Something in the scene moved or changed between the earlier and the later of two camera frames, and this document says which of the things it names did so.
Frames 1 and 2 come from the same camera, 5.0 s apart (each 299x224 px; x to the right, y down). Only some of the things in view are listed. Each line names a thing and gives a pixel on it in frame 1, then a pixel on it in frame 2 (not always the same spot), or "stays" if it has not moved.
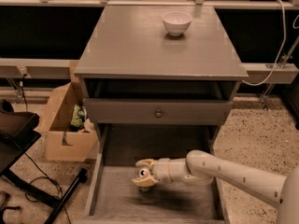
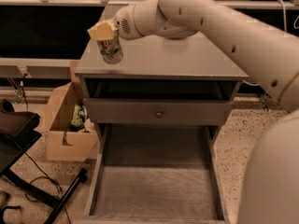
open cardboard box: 63,144 stays
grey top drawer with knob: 155,111 stays
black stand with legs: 19,132 stays
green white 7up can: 145,175 → 110,49
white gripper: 161,170 → 123,22
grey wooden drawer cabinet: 159,65 stays
